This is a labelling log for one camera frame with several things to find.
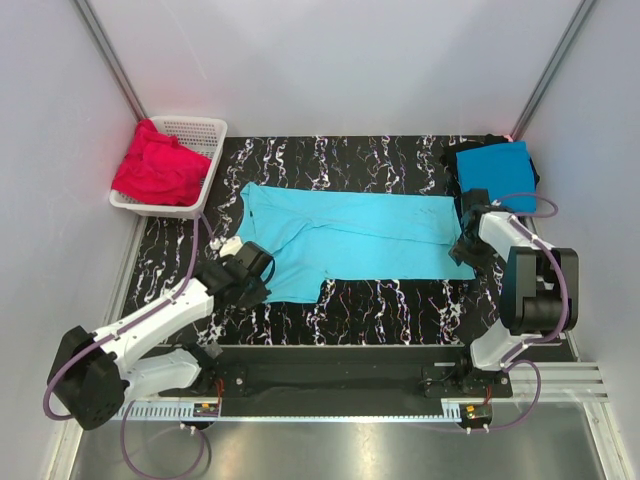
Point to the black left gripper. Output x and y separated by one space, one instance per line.
259 296

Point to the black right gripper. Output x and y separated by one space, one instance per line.
480 263

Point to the light cyan t shirt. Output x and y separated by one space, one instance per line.
315 236

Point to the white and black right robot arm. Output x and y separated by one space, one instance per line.
540 288

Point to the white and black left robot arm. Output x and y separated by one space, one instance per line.
94 374

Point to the folded blue t shirt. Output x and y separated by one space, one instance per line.
501 169

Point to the folded black t shirt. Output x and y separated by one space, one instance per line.
519 202

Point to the left small circuit board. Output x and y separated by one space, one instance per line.
207 409

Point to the small circuit board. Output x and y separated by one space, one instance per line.
207 409
477 411

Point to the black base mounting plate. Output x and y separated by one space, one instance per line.
315 404

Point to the red t shirt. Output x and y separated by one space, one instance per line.
158 170

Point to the right small circuit board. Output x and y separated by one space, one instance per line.
477 411

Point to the white plastic basket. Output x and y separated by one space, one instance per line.
199 134

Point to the aluminium front frame rail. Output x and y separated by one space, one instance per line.
555 380

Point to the white slotted cable duct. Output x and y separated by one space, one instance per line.
158 411

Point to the right aluminium corner post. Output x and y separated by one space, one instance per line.
577 22

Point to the aluminium corner post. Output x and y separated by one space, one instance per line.
577 22
107 52

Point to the left aluminium corner post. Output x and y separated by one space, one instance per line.
107 52

